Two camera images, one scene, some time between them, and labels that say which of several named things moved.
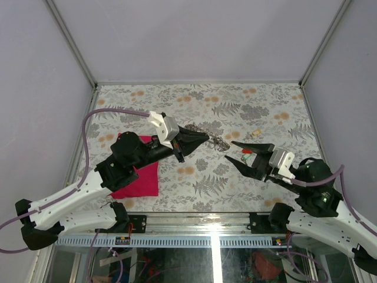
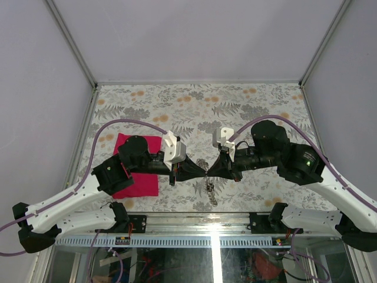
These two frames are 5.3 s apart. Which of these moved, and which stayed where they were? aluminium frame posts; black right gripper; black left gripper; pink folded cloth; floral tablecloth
Moved: black right gripper; black left gripper
Stayed: pink folded cloth; floral tablecloth; aluminium frame posts
